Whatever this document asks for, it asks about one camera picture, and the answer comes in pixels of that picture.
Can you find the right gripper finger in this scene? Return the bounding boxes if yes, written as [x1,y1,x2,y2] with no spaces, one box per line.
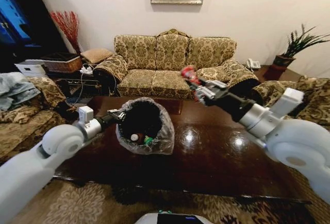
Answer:
[185,75,225,91]
[194,88,214,105]

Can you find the crushed red can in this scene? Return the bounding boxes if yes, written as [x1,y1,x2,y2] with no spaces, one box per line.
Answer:
[181,65,205,87]

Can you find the black bin with plastic liner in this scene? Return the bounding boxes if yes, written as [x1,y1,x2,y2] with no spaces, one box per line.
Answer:
[115,96,176,156]

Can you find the brown bottle with white cap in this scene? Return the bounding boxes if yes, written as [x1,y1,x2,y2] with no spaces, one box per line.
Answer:
[130,132,145,145]

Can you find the floral three-seat sofa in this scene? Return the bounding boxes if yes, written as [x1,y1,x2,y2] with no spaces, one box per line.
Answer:
[92,29,261,100]

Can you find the white desk telephone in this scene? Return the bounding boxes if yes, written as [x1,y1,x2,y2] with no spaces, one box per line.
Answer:
[245,58,261,71]

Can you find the black side table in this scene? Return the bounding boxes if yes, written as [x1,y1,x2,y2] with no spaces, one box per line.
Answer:
[47,71,105,98]

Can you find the white power strip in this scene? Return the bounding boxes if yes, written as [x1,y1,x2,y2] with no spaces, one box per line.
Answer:
[79,63,94,75]

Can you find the reddish wooden corner table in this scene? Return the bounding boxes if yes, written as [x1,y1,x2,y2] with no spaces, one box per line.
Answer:
[262,64,287,81]

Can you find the tan patterned cushion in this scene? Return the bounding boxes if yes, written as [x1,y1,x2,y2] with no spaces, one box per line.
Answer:
[80,48,114,64]

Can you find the brown wicker basket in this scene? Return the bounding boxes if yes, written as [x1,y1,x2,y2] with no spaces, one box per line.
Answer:
[40,52,82,73]

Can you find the green potted plant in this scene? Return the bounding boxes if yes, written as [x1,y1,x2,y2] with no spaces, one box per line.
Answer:
[272,24,330,68]

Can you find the floral armchair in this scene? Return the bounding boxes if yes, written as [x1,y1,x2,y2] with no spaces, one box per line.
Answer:
[251,75,330,132]

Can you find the floral sofa with blanket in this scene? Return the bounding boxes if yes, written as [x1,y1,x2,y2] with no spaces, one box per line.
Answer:
[0,76,78,162]

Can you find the patterned beige rug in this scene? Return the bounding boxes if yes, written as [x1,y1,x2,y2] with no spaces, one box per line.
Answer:
[0,167,330,224]

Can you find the white storage box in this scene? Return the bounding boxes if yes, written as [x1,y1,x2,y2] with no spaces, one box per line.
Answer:
[14,59,49,77]

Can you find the red dried branches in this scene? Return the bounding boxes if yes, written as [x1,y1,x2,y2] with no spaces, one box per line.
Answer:
[49,10,81,55]

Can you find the light blue blanket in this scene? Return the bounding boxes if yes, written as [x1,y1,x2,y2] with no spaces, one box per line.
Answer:
[0,72,41,112]

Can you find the white robot front shell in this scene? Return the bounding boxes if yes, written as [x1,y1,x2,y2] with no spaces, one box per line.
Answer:
[136,209,215,224]

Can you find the white power cable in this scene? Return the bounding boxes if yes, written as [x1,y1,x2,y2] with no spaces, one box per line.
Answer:
[69,73,87,104]

